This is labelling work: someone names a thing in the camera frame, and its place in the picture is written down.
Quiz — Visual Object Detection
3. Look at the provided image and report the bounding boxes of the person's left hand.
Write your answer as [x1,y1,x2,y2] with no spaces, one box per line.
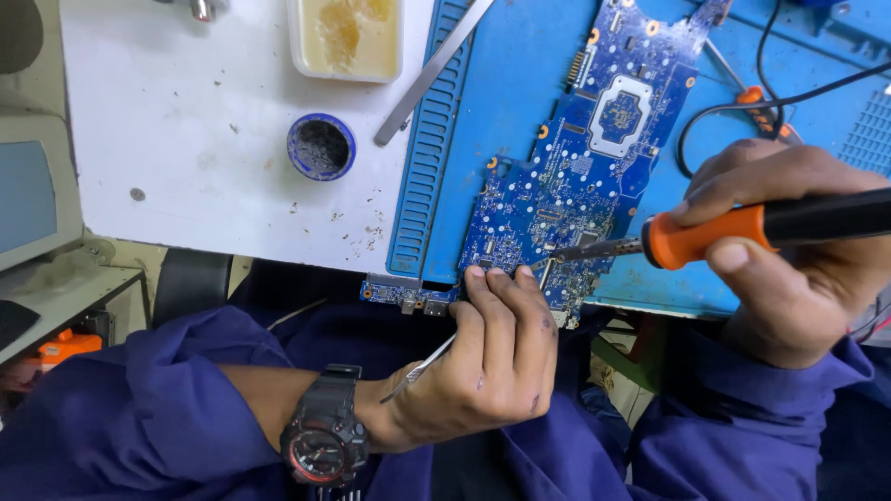
[365,264,559,455]

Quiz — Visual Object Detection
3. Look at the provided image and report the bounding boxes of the person's right hand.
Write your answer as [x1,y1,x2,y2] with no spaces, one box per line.
[668,138,891,370]

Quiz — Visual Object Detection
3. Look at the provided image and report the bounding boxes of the silver metal tweezers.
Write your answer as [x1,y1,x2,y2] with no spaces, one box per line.
[379,259,554,405]

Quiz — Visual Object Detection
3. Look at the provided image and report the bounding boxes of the orange black soldering iron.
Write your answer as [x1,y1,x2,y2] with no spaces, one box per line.
[553,186,891,272]

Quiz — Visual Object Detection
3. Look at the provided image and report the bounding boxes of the blue laptop circuit board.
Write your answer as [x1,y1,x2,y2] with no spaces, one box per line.
[360,0,733,329]

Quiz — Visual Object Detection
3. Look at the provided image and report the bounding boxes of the blue silicone work mat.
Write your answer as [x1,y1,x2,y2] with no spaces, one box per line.
[386,0,891,317]

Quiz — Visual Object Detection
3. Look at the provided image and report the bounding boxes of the black red wristwatch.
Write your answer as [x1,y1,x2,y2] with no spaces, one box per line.
[280,364,371,488]

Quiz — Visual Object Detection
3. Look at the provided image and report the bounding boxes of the round blue flux tin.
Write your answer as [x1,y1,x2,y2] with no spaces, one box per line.
[287,113,357,182]

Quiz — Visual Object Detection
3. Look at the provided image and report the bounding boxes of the flat grey metal strip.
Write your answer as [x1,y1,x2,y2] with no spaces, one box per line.
[374,0,497,147]

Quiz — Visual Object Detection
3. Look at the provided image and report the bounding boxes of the clear tub of yellow rosin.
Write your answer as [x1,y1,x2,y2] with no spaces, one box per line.
[287,0,405,84]

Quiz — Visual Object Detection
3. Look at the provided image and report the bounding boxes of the black padded chair part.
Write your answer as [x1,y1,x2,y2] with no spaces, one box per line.
[152,249,234,328]

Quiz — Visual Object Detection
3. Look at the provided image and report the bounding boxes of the orange black precision screwdriver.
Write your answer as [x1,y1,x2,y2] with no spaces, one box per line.
[703,38,801,143]

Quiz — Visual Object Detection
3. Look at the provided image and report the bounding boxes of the blue work coat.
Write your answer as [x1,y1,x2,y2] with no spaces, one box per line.
[0,261,891,501]

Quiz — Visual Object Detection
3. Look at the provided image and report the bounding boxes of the silver metal fitting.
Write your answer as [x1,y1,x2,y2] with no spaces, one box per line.
[155,0,231,23]

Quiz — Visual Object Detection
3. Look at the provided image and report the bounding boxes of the grey side shelf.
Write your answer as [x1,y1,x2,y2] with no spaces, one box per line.
[0,240,150,366]

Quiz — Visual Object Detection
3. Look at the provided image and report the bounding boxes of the orange plastic tool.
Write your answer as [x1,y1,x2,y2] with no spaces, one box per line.
[38,328,104,370]

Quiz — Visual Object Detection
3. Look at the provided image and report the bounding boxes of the grey monitor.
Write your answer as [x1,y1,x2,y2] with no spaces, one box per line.
[0,115,84,272]

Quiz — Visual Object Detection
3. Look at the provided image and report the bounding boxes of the dark grey rounded object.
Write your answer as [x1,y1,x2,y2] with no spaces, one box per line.
[0,0,44,74]

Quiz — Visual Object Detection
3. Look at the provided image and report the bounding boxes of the green frame piece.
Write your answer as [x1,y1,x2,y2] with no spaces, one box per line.
[590,316,662,394]

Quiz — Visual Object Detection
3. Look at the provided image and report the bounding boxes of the red wires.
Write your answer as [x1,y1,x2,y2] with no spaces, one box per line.
[848,299,891,345]

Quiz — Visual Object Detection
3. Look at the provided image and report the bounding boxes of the black cable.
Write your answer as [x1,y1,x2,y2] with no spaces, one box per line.
[677,0,891,178]

